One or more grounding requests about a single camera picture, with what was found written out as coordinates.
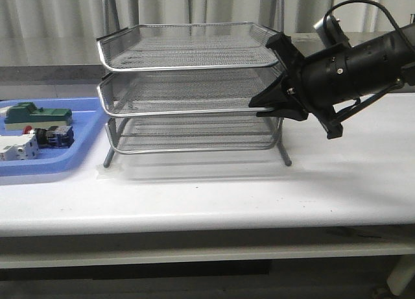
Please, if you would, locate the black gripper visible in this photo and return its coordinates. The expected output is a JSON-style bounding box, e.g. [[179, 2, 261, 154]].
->
[[248, 32, 349, 139]]

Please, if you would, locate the silver mesh tray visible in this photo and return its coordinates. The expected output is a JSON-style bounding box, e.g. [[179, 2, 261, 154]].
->
[[97, 67, 279, 117], [105, 114, 282, 154], [97, 22, 278, 73]]

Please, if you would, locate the red emergency stop button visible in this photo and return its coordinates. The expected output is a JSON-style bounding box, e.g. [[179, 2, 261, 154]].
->
[[23, 126, 75, 149]]

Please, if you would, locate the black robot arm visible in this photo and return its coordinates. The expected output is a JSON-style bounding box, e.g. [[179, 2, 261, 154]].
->
[[249, 24, 414, 139]]

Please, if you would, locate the clear tape patch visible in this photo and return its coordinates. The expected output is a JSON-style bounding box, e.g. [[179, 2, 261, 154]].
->
[[96, 163, 129, 180]]

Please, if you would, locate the blue plastic tray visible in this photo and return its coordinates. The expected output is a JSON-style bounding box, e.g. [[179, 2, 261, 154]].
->
[[1, 97, 107, 177]]

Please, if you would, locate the green electrical module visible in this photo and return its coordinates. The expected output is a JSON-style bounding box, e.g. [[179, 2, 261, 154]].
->
[[4, 102, 73, 130]]

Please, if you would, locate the dark stone counter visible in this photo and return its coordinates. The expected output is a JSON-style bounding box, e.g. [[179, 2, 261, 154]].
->
[[0, 30, 415, 84]]

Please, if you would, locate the white circuit breaker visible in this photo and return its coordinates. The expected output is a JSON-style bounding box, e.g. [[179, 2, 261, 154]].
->
[[1, 134, 39, 161]]

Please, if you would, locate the white curtain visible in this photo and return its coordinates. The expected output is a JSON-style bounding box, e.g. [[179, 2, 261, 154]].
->
[[1, 0, 414, 38]]

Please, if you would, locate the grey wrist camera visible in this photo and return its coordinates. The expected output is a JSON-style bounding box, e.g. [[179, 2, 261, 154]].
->
[[313, 15, 351, 48]]

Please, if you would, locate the black camera cable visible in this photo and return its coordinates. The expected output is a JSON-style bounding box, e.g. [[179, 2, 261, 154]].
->
[[323, 0, 406, 37]]

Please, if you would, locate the grey metal rack frame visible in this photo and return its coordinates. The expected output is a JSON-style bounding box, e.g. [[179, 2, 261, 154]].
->
[[102, 0, 292, 167]]

